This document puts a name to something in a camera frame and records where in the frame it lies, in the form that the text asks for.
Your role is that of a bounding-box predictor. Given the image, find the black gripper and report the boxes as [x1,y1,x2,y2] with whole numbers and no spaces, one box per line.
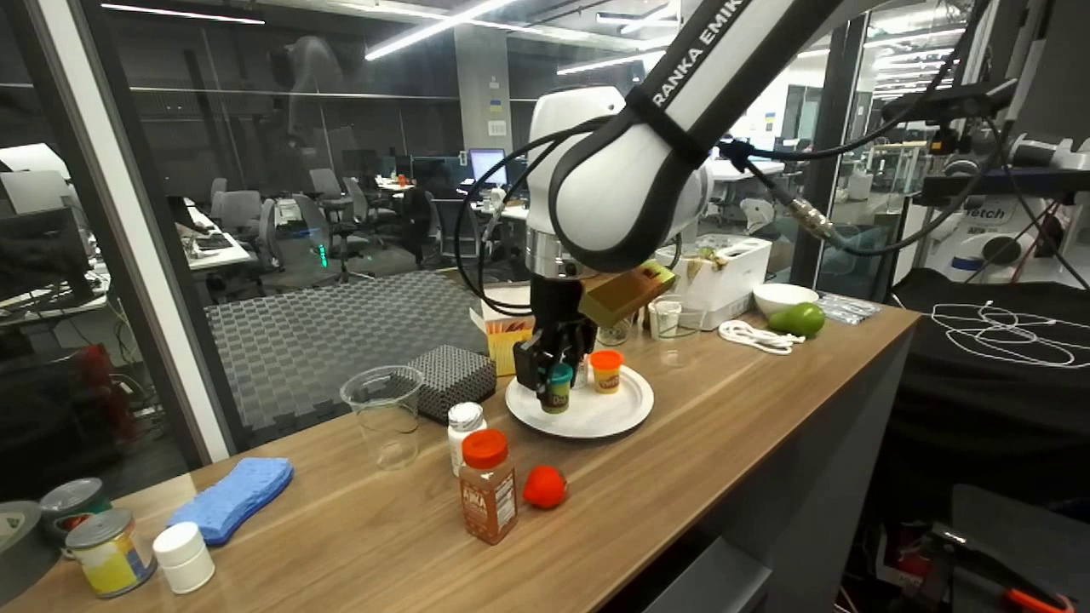
[510,277,600,395]

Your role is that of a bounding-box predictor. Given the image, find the orange lid dough tub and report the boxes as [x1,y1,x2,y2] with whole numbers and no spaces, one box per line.
[585,344,630,395]

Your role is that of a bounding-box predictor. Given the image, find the white bottle blue label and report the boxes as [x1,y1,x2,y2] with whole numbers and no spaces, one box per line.
[444,399,490,479]

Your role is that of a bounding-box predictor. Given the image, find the white paper plate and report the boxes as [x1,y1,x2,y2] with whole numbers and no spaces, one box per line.
[501,362,656,442]

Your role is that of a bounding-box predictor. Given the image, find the yellow cardboard box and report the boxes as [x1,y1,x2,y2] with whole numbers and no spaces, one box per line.
[468,278,550,381]

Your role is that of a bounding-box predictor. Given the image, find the clear cup green logo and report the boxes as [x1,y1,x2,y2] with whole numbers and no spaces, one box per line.
[597,319,642,351]

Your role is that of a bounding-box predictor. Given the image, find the grey foam block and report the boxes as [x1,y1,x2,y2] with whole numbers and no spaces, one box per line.
[405,344,501,427]

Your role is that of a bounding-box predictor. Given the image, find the red toy strawberry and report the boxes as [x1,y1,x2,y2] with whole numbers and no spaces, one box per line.
[519,463,568,513]

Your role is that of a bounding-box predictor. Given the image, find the spice jar orange lid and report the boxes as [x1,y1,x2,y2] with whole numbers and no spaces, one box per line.
[455,427,520,550]

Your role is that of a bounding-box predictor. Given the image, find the white plastic bin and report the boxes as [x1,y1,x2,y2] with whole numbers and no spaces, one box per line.
[669,231,772,333]

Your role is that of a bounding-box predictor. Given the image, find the computer monitor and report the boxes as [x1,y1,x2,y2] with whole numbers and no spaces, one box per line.
[468,147,510,191]

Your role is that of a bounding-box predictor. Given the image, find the grey foam floor mat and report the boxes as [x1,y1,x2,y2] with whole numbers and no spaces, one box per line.
[202,265,505,446]

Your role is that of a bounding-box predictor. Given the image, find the white bowl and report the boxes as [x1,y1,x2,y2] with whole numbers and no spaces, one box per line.
[751,278,820,324]

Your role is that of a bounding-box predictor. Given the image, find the green toy fruit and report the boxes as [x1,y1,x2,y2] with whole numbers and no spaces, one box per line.
[765,299,832,341]

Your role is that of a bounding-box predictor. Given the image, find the white standing desk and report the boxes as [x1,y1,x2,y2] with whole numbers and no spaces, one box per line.
[702,157,787,186]

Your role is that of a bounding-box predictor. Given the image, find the silver blister pack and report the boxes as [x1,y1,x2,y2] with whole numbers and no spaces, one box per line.
[814,291,881,326]

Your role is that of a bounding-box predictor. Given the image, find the blue cloth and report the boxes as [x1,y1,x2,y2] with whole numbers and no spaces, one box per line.
[167,457,296,550]

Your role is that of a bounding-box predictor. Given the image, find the small white jar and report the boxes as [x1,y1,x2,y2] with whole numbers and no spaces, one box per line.
[150,520,218,600]

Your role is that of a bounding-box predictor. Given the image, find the tin can yellow label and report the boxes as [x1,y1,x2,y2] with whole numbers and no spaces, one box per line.
[63,509,161,602]

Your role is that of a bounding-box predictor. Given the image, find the tin can teal label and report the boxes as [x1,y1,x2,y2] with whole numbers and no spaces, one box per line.
[34,473,116,550]

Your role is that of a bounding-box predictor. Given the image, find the black equipment stand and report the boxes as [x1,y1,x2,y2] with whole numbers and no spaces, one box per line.
[881,0,1090,230]

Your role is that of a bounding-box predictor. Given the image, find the grey tape roll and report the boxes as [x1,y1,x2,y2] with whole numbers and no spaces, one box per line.
[0,498,63,608]

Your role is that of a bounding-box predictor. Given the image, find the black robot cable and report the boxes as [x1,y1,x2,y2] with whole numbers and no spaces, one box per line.
[452,115,594,319]

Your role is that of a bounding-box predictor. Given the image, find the white coiled cable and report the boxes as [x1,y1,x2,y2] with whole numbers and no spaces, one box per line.
[715,316,807,362]

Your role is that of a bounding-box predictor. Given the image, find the cable with metal connector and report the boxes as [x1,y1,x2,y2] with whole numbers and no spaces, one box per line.
[712,66,1000,258]

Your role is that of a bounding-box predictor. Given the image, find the thin white cable loops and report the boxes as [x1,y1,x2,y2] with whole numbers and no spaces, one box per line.
[926,295,1090,375]

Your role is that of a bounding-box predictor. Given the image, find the orange handled tool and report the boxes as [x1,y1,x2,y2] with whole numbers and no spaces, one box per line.
[896,524,1077,613]

